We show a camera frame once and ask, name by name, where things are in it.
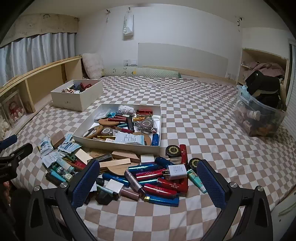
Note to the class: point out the clear pouch with round mirror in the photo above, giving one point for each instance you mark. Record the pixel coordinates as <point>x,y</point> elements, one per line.
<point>144,125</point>

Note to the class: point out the framed picture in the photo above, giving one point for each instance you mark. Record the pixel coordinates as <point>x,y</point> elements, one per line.
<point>13,109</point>

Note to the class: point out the fluffy white pillow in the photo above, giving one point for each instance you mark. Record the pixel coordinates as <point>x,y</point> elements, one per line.
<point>92,66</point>

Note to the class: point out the black bag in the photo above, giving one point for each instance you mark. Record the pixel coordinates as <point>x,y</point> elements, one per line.
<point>263,85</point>

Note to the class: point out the white blue sachet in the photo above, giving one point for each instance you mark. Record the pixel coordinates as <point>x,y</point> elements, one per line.
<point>128,138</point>

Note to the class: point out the mauve rectangular lighter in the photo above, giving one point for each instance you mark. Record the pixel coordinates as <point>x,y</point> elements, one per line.
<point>135,183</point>

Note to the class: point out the clear plastic packet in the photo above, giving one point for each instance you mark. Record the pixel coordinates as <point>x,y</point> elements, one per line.
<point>103,115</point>

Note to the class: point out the white teal small tube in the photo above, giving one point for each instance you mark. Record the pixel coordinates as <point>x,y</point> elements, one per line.
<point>64,165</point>

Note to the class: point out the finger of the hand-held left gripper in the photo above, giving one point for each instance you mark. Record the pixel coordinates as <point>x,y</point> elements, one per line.
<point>9,140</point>
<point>22,150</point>

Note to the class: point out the grey lace cloth ball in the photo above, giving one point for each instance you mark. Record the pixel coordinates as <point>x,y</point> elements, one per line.
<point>126,110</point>

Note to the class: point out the red glitter lighter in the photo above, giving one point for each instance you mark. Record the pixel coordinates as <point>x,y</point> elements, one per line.
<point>159,190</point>

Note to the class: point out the black faceted object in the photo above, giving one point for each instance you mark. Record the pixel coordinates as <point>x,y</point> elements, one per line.
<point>104,198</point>

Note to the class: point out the checkered bed sheet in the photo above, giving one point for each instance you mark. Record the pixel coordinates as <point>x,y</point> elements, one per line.
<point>196,104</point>

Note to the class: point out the wooden bedside shelf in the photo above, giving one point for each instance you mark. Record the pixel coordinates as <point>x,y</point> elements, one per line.
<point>44,85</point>

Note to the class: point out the round black gold tin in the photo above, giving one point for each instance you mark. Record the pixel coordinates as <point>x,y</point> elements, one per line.
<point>194,163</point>
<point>173,150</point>

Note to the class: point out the blue lighter white print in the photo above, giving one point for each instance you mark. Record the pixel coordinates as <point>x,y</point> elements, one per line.
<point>114,179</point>

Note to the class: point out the white hanging bag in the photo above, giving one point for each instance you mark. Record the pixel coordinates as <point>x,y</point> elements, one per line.
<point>128,23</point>

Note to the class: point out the long pale wooden block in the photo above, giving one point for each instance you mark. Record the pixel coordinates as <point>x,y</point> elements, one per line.
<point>115,163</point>

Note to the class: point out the white square box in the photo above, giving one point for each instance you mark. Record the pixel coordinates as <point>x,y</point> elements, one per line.
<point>114,186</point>

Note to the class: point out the wooden bed frame rail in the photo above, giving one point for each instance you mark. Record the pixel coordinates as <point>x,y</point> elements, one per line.
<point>203,75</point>

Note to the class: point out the oval wooden mirror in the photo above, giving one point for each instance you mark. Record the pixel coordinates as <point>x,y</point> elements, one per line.
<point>92,132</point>

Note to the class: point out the clear plastic storage bin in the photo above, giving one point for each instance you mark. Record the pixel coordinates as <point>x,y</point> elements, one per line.
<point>266,120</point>

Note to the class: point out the light blue packet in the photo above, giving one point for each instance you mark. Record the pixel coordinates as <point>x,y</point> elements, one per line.
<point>244,93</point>

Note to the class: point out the white deep box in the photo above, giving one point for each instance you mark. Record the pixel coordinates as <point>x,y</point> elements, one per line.
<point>69,99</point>

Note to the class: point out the round compact mirror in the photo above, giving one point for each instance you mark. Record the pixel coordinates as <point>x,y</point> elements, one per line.
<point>106,131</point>

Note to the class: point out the red lighter white script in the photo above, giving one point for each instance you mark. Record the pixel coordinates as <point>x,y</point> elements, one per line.
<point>173,184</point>

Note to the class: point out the small wall outlet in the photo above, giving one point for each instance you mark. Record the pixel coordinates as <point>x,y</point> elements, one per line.
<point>228,75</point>

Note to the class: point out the beige curtain valance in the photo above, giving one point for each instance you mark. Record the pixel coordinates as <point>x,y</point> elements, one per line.
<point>41,24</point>

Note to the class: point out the curved wooden paddle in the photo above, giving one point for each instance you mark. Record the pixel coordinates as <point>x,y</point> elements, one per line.
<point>115,172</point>

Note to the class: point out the brown wooden block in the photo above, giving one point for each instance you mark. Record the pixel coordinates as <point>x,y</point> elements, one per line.
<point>57,139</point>

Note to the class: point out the shiny red lighter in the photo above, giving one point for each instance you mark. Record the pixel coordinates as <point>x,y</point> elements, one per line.
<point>150,175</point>

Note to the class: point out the green clip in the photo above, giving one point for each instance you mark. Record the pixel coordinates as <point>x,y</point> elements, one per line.
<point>73,158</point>

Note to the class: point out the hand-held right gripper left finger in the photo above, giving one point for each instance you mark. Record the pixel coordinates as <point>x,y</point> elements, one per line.
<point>85,183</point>

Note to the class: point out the shiny blue lighter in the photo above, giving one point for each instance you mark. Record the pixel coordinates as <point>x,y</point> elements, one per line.
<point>143,168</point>

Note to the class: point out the blue lighter gold cap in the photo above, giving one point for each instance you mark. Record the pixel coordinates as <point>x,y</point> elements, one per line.
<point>161,201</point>

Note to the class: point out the pile of blue white sachets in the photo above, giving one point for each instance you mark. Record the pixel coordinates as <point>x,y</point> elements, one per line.
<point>67,147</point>

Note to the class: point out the plain black lighter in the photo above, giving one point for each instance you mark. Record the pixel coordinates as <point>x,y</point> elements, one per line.
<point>54,179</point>

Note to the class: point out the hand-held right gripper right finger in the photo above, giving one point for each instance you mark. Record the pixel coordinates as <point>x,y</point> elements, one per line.
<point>212,185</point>

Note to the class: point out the dark red black lighter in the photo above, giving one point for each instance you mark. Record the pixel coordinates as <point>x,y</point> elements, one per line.
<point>143,112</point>

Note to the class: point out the wall hook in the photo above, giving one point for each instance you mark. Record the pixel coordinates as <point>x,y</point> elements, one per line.
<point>108,14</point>
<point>238,20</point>

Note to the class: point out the white headboard panel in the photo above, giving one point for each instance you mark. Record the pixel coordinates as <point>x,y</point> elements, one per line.
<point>185,58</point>

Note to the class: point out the white shallow box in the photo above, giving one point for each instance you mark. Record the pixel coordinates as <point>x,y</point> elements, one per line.
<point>104,143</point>

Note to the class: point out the dark blue lighter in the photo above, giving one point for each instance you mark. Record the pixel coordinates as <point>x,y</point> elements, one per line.
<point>163,160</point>

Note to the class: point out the red lighter white characters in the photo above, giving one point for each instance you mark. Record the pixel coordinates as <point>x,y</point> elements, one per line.
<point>78,165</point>

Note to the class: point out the brown wooden wedge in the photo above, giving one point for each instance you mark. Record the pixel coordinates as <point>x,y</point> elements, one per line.
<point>126,155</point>

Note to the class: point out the wooden cubby shelf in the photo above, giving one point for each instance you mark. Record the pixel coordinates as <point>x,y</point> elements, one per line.
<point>261,54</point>

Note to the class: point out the short pale wooden block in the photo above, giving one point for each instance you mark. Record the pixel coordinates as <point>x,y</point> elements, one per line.
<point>83,155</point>

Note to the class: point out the grey blue curtain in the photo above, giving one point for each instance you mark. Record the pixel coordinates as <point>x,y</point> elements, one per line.
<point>34,53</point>

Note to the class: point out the small white box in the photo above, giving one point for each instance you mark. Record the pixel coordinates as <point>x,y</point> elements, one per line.
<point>147,158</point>

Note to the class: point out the white charger plug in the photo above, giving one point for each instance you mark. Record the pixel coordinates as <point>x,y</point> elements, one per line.
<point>177,172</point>

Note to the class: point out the black lighter silver print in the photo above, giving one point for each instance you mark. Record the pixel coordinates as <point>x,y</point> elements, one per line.
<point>103,158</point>

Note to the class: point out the pink clothes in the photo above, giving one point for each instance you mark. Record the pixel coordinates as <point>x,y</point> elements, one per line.
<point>266,68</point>

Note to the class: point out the light blue lighter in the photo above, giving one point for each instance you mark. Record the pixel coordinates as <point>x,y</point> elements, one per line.
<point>57,176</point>

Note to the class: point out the rose gold lighter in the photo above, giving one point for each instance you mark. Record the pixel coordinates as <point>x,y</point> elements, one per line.
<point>129,194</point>

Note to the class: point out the green illustrated lighter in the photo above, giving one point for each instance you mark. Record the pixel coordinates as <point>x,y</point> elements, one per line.
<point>108,191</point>

